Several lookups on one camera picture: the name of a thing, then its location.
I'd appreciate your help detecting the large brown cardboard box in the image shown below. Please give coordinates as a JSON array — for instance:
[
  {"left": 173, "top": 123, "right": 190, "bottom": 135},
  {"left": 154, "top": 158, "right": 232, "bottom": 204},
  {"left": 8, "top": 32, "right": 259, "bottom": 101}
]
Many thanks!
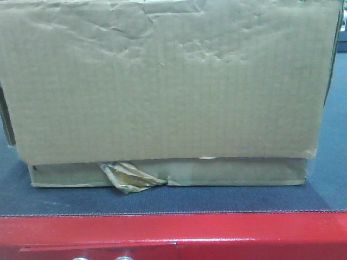
[{"left": 1, "top": 1, "right": 343, "bottom": 187}]

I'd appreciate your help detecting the crumpled clear packing tape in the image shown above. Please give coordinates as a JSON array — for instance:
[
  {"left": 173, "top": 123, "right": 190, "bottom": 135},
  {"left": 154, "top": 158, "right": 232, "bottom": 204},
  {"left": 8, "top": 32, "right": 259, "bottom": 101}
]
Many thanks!
[{"left": 97, "top": 162, "right": 168, "bottom": 194}]

